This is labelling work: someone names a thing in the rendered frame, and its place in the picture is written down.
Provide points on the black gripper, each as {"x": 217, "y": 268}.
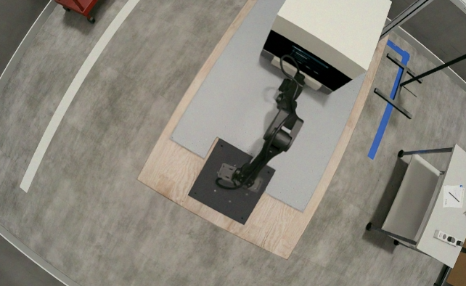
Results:
{"x": 283, "y": 84}

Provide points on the grey lab imager with drawer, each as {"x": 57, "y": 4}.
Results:
{"x": 332, "y": 41}

